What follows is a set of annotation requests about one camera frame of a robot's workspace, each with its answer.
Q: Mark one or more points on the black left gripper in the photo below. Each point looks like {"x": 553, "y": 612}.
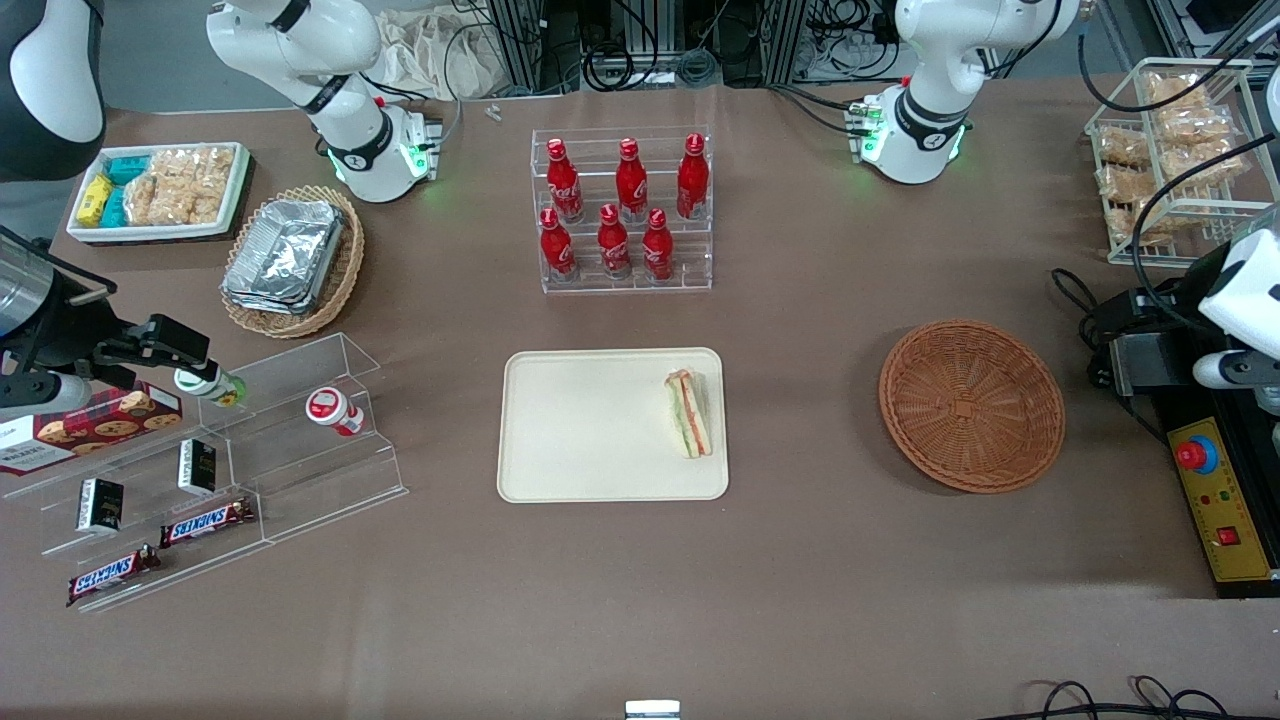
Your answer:
{"x": 1186, "y": 288}

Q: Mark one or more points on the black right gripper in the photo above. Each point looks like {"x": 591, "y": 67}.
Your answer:
{"x": 62, "y": 332}

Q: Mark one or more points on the triangular sandwich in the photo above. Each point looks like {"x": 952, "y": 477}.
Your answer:
{"x": 692, "y": 415}

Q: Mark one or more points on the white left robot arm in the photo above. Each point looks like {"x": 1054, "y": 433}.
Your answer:
{"x": 930, "y": 100}

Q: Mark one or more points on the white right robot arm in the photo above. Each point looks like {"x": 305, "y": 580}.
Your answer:
{"x": 340, "y": 40}

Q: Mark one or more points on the white rectangular snack tray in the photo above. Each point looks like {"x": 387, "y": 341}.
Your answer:
{"x": 160, "y": 233}

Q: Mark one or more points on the round brown wicker basket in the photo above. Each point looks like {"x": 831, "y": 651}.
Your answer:
{"x": 970, "y": 410}

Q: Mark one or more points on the oval light wicker basket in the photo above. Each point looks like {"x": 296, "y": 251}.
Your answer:
{"x": 345, "y": 270}

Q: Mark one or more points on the beige plastic tray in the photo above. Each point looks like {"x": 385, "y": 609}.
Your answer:
{"x": 590, "y": 425}

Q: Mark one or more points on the black machine with metal pan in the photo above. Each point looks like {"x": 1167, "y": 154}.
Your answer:
{"x": 1150, "y": 365}

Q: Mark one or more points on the white bottle with green label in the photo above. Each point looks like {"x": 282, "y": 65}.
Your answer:
{"x": 215, "y": 386}

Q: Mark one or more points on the bagged fried pastry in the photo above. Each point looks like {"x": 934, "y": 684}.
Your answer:
{"x": 1122, "y": 185}
{"x": 1125, "y": 222}
{"x": 1205, "y": 168}
{"x": 1195, "y": 127}
{"x": 1124, "y": 148}
{"x": 1172, "y": 92}

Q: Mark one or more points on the red cookie box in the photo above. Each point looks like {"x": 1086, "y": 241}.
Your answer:
{"x": 100, "y": 428}

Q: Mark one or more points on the small black box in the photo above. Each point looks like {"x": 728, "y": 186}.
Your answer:
{"x": 197, "y": 467}
{"x": 100, "y": 505}

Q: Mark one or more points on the teal snack packet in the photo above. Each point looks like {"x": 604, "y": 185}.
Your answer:
{"x": 127, "y": 168}
{"x": 115, "y": 207}

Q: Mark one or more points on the clear bag of crackers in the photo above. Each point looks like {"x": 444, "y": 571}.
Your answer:
{"x": 150, "y": 200}
{"x": 205, "y": 175}

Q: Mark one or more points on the yellow snack packet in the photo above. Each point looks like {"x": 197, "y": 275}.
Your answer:
{"x": 94, "y": 200}

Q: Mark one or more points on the stacked aluminium foil containers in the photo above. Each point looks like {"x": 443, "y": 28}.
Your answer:
{"x": 285, "y": 250}

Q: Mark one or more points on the clear acrylic stepped shelf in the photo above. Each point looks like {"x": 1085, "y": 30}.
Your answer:
{"x": 320, "y": 480}
{"x": 150, "y": 520}

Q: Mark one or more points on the Snickers chocolate bar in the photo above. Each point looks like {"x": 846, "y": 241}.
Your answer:
{"x": 205, "y": 522}
{"x": 110, "y": 575}

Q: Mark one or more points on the white bottle with red lid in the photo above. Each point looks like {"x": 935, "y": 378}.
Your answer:
{"x": 330, "y": 408}

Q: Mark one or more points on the yellow emergency stop control box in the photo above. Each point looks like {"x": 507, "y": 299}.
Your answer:
{"x": 1235, "y": 520}

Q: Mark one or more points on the beige cloth bag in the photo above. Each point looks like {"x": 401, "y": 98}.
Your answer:
{"x": 440, "y": 55}

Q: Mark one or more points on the red cola bottle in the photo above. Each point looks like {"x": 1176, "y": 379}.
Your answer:
{"x": 657, "y": 250}
{"x": 565, "y": 185}
{"x": 631, "y": 185}
{"x": 613, "y": 245}
{"x": 692, "y": 180}
{"x": 556, "y": 250}

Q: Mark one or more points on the clear acrylic bottle rack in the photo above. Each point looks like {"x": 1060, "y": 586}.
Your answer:
{"x": 600, "y": 150}

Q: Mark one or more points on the silver metal bracket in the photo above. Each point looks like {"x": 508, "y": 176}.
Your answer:
{"x": 652, "y": 710}

